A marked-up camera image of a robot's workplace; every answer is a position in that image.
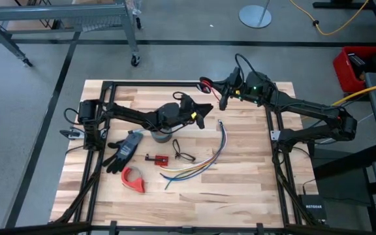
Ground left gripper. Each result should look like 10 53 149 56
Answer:
178 94 214 130

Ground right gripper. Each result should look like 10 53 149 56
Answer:
211 67 241 111

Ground black cord spool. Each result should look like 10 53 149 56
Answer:
198 76 213 95

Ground black-framed safety glasses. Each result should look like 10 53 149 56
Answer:
172 138 197 163

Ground grey black work glove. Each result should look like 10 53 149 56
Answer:
102 132 144 174

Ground red tape dispenser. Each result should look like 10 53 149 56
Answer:
121 166 146 194

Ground red plastic bin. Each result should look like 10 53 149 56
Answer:
333 45 376 94

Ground grey metal workbench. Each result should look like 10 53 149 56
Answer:
0 0 142 69

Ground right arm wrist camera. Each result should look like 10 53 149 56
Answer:
236 77 249 97

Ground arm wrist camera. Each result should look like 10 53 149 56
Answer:
174 99 191 115
236 77 249 97

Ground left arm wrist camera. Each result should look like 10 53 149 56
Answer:
174 99 191 115

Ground grey duct tape roll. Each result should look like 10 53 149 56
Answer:
150 129 174 144

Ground black aluminium table frame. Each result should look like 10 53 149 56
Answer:
49 80 319 229

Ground yellow bundled wire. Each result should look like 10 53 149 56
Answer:
159 121 228 172

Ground metal base bracket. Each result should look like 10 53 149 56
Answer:
270 130 309 144
59 129 83 140

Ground blue bundled wire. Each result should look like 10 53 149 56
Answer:
160 121 228 182

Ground green bundled wire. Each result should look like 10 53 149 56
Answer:
164 121 228 191

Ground yellow extension cord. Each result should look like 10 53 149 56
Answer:
288 0 371 37

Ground white floor cable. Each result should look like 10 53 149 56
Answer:
315 112 375 147

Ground thick yellow power cord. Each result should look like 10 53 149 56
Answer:
330 79 376 108

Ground black desk leg frame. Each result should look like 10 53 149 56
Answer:
311 0 376 45

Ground black Netgear network switch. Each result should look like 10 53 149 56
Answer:
298 194 328 225

